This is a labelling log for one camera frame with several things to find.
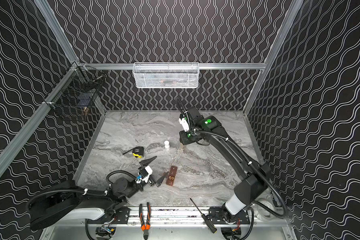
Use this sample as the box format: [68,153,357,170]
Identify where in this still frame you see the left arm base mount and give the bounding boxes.
[88,207,131,225]

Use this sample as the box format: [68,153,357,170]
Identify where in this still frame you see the white pill bottle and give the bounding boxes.
[164,141,170,149]

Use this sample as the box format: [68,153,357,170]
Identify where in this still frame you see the black screwdriver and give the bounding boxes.
[190,198,217,234]

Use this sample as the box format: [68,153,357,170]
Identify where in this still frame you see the yellow black tape measure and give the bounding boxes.
[123,146,145,158]

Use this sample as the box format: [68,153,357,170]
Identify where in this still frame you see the orange handled pliers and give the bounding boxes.
[139,202,152,240]

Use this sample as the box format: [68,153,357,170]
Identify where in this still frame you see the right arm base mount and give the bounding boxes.
[207,207,250,225]

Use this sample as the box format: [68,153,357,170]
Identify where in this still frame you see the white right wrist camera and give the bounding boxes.
[179,118,190,132]

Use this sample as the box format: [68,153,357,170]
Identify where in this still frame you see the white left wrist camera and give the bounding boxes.
[136,166,153,184]

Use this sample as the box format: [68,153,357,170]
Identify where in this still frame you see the clear tape roll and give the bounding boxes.
[254,199,277,222]

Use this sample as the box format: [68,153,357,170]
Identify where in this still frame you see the brown pill organizer box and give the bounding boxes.
[166,166,178,186]

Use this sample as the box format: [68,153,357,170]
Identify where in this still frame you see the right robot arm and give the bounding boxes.
[176,98,288,222]

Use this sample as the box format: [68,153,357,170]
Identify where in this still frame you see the white wire mesh basket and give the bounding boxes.
[133,62,200,89]

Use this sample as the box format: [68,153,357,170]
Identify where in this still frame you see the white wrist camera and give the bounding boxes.
[136,166,153,184]
[179,118,190,132]

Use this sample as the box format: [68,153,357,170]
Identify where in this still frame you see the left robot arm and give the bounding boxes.
[26,157,169,231]

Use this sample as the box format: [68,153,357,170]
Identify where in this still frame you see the black wire basket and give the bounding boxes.
[48,64,106,122]

